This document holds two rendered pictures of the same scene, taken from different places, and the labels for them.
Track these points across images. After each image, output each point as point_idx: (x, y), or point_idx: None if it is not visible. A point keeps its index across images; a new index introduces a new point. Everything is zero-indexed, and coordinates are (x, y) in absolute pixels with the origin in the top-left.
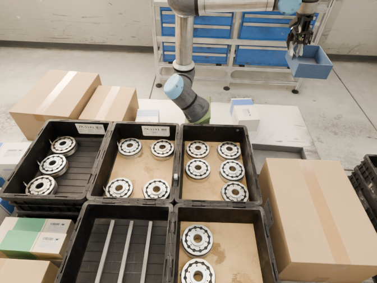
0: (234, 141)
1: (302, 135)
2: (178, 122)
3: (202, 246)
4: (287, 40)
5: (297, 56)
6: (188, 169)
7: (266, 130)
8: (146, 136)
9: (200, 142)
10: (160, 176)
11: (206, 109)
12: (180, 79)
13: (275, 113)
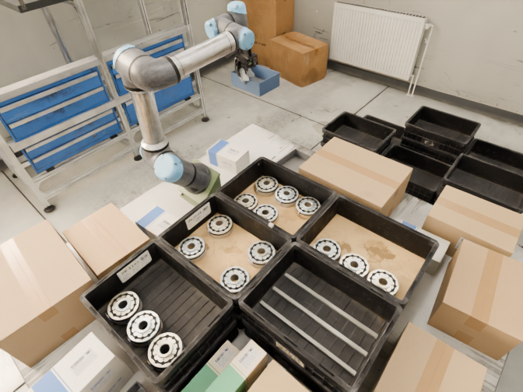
0: (258, 176)
1: (282, 141)
2: (180, 205)
3: (334, 250)
4: (236, 69)
5: None
6: None
7: (255, 156)
8: (191, 229)
9: (240, 196)
10: (245, 244)
11: (208, 169)
12: (173, 155)
13: (245, 139)
